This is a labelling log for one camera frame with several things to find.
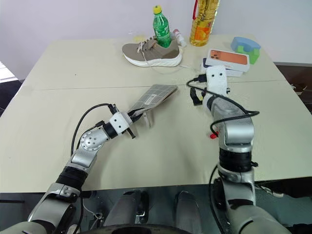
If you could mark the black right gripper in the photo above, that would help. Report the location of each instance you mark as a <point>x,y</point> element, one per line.
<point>195,96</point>

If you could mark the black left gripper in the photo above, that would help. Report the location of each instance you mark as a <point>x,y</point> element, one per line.
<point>131,133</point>

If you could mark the grey grid pencil pouch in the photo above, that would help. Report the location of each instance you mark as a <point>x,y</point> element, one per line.
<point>153,97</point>

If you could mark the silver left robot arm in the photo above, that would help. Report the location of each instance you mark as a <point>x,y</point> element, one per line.
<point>89,143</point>

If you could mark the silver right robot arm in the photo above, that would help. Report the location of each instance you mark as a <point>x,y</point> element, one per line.
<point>236,131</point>

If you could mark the orange phone box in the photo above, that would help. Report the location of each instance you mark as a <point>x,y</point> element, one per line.
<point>226,57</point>

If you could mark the small white red-capped bottle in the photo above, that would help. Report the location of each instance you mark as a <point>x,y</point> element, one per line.
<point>180,39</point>

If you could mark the taupe sneaker with white sole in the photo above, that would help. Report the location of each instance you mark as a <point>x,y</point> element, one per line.
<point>151,52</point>

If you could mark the yellow cooking oil bottle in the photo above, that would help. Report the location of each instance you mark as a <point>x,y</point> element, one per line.
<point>202,31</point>

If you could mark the green foam block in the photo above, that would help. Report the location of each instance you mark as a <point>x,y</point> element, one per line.
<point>254,57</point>

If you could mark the blue foam arch block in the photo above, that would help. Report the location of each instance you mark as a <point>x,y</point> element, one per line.
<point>243,42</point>

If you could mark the green plastic soda bottle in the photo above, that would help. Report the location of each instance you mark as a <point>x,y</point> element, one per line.
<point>161,29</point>

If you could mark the grey rounded robot leg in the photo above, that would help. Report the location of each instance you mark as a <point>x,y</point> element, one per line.
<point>187,212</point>
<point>124,209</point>

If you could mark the dark round robot waist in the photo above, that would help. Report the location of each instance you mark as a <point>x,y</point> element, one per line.
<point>146,229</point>

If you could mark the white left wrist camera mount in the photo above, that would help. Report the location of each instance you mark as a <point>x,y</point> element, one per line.
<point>119,123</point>

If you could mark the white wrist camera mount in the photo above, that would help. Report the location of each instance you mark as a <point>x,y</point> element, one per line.
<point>217,79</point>
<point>119,123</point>

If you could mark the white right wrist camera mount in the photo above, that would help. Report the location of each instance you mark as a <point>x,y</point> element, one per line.
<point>217,79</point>

